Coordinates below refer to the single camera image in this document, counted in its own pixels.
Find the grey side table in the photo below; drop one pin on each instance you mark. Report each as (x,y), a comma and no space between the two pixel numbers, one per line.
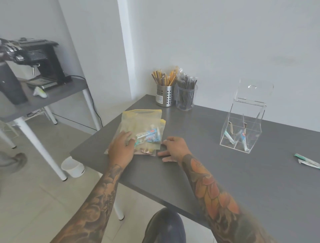
(55,94)

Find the white green plastic object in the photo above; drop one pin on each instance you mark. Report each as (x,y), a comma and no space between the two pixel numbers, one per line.
(40,92)

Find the silver digital scale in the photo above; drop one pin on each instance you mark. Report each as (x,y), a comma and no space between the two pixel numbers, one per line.
(42,83)

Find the blue white sachet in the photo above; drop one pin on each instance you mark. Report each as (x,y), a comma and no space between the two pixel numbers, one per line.
(244,140)
(152,132)

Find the bunch of black wrapped straws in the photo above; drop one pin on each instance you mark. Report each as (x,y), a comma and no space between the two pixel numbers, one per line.
(186,83)

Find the person's black trouser leg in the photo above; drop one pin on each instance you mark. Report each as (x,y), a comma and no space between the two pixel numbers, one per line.
(165,227)

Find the clear acrylic compartment box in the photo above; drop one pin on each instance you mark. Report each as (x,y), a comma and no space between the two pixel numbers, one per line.
(246,117)

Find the clear zip bag with sachets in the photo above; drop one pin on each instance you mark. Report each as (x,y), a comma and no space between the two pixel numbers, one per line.
(142,125)

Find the perforated metal utensil holder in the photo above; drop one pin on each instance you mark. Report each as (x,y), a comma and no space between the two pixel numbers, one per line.
(164,95)

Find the person's left hand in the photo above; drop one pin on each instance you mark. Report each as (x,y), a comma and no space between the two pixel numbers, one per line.
(120,151)

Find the person's right forearm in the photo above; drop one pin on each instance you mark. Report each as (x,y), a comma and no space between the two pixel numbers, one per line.
(215,197)

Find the white desk leg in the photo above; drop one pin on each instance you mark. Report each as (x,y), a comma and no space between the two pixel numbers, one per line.
(119,210)

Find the green white sachet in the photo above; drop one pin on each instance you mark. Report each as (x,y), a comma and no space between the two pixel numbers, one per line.
(228,137)
(306,158)

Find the black espresso machine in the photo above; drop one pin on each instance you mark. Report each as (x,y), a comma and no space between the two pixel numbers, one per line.
(40,58)

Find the person's left thumb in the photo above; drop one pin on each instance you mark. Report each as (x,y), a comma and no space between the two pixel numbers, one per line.
(132,145)

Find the bunch of wooden stirrers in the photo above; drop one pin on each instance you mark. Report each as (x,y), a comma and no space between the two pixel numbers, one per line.
(164,76)

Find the black coffee grinder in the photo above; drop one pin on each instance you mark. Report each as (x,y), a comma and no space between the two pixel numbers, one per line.
(11,83)

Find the white plastic bin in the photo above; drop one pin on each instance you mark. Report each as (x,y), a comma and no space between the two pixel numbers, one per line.
(72,168)

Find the person's right hand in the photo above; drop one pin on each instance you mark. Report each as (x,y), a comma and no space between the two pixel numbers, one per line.
(178,149)

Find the empty clear zip bag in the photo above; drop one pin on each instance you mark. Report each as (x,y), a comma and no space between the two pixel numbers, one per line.
(161,140)

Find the clear glass cup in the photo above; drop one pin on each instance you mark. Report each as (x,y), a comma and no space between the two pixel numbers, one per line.
(185,99)

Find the person's right thumb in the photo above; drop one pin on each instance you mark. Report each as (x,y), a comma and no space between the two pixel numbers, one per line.
(166,156)

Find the brown stick sachet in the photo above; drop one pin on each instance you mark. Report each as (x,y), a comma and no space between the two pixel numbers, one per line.
(230,127)
(245,127)

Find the person's left forearm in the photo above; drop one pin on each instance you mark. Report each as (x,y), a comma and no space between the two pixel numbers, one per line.
(97,202)

